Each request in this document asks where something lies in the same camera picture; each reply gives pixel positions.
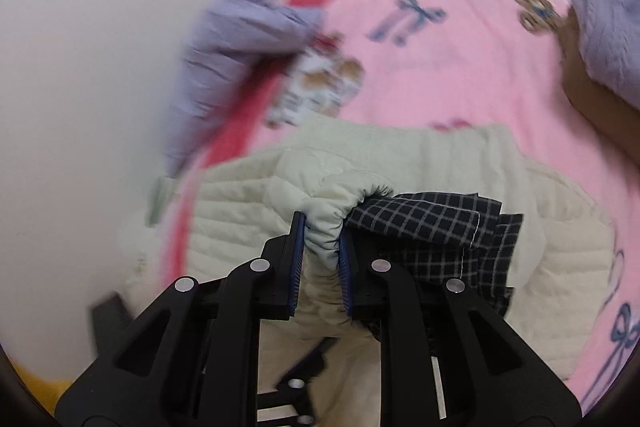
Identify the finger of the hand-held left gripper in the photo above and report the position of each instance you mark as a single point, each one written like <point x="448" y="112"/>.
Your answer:
<point x="295" y="394"/>

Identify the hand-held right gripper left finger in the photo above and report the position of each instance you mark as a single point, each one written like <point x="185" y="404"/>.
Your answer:
<point x="298" y="264"/>

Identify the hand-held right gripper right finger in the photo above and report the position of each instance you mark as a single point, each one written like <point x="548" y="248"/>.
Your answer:
<point x="346" y="277"/>

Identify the cream quilted hooded jacket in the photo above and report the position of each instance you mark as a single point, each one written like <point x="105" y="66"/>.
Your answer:
<point x="450" y="167"/>

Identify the white floral bed sheet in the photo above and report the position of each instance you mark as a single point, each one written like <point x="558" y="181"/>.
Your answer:
<point x="160" y="202"/>

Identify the pink cartoon print blanket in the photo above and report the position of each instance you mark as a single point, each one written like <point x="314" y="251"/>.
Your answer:
<point x="450" y="72"/>

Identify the lavender puffer jacket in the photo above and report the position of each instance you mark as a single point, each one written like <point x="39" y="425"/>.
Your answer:
<point x="235" y="37"/>

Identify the brown folded garment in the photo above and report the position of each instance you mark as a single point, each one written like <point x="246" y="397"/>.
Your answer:
<point x="595" y="107"/>

